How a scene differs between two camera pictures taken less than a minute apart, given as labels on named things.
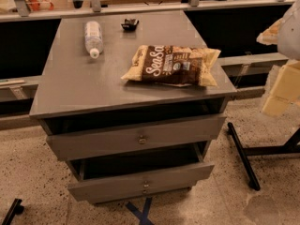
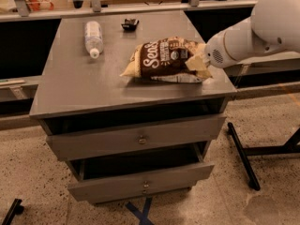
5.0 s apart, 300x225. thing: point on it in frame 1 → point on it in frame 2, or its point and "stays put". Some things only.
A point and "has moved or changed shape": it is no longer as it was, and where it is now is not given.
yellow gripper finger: [270, 36] → [201, 48]
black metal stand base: [291, 147] stays put
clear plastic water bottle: [94, 42] stays put
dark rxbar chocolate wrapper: [129, 24] stays put
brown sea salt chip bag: [176, 66] has moved or changed shape
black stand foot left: [15, 209] stays put
